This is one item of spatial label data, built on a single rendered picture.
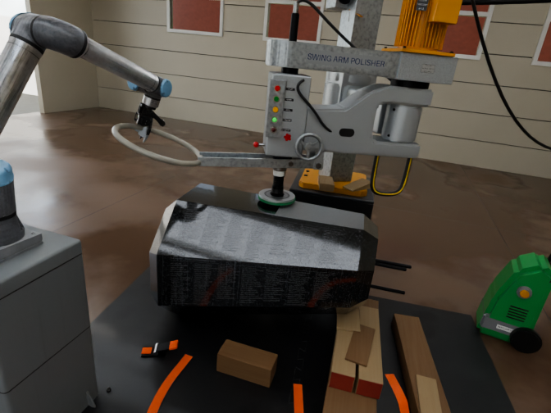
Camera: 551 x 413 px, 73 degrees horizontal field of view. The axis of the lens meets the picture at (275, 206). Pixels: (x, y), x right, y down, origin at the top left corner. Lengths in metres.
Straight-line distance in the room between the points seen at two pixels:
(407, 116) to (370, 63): 0.36
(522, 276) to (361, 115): 1.43
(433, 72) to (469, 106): 5.82
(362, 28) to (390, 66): 0.68
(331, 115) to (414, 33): 0.56
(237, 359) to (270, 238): 0.64
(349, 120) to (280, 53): 0.49
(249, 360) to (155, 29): 8.34
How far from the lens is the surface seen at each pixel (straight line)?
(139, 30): 9.81
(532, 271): 2.78
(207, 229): 2.04
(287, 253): 1.94
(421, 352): 2.43
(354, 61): 2.01
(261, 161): 2.05
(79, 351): 1.92
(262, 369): 2.06
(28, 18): 1.78
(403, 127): 2.17
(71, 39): 1.69
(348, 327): 2.22
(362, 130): 2.08
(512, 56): 8.08
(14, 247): 1.61
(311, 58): 1.96
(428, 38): 2.15
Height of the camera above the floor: 1.60
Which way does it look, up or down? 22 degrees down
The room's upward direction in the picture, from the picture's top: 6 degrees clockwise
